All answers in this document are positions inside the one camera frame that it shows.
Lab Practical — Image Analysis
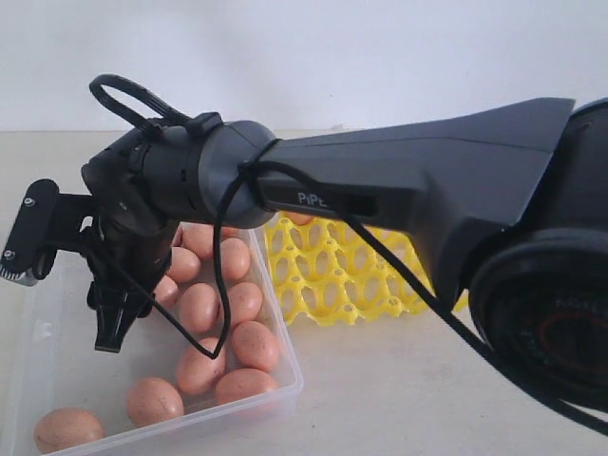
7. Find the brown egg second row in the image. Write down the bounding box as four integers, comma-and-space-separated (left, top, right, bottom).
166, 247, 201, 283

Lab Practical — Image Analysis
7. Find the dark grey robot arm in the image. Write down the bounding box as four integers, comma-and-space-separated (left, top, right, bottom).
82, 98, 607, 433

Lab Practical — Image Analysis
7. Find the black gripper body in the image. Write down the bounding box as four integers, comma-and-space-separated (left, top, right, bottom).
80, 216, 180, 312

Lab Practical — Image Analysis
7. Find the brown egg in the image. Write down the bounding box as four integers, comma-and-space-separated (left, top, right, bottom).
125, 377, 184, 428
285, 212, 314, 226
228, 282, 264, 327
220, 237, 251, 281
176, 347, 227, 396
215, 368, 278, 405
182, 223, 214, 259
220, 227, 238, 238
179, 283, 219, 333
33, 408, 105, 454
154, 275, 180, 309
231, 321, 279, 373

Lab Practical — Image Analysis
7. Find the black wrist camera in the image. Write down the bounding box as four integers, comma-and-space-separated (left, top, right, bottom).
1, 179, 60, 287

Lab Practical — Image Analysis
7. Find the black cable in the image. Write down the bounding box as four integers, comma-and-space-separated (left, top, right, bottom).
88, 73, 608, 436

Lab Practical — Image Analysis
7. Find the yellow plastic egg tray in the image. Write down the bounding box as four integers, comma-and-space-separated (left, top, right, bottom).
262, 211, 469, 329

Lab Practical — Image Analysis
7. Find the clear plastic box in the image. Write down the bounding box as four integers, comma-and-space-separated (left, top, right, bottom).
1, 230, 303, 455

